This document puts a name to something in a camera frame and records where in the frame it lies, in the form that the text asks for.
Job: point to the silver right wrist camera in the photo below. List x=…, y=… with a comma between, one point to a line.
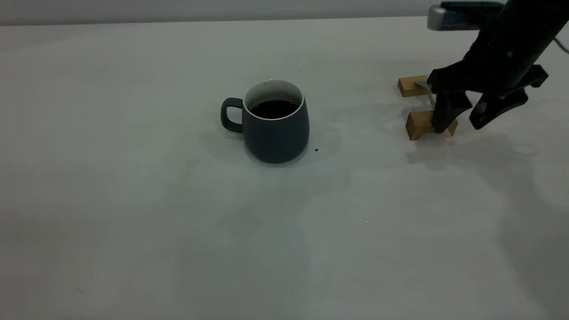
x=458, y=17

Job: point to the dark grey ceramic cup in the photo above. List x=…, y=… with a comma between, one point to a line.
x=275, y=138

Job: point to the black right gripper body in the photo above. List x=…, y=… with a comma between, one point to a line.
x=493, y=73

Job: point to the flat wooden block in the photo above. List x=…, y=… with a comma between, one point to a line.
x=411, y=86

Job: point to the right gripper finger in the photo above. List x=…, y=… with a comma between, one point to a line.
x=446, y=111
x=493, y=109

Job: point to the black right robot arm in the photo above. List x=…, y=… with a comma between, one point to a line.
x=529, y=22

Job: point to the arched wooden block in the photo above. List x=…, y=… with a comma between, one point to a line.
x=418, y=125

